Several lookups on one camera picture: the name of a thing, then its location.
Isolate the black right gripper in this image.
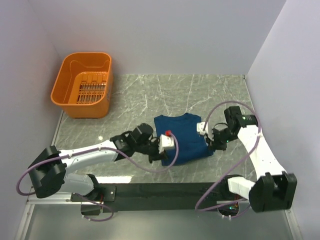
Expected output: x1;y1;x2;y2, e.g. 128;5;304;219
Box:
205;126;239;151

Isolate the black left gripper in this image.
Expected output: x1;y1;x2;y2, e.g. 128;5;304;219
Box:
135;137;169;163

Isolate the blue t shirt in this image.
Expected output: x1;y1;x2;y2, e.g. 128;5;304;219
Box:
154;113;215;166

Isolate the orange plastic basket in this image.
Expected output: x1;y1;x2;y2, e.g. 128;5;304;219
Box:
50;52;113;119

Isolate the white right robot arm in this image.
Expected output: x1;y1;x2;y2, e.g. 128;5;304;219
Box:
197;106;298;213

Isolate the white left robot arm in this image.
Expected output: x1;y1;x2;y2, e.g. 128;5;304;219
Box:
28;123;175;201

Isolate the black base beam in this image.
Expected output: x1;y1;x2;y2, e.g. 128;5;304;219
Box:
80;182;242;216

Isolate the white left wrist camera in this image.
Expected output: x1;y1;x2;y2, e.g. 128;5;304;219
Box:
158;130;175;154

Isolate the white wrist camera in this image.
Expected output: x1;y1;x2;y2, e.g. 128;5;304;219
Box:
196;121;209;136
158;130;175;154

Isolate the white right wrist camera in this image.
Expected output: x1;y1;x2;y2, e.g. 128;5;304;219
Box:
196;121;209;136

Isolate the aluminium frame rail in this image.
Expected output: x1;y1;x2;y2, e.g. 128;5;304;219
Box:
26;192;76;205

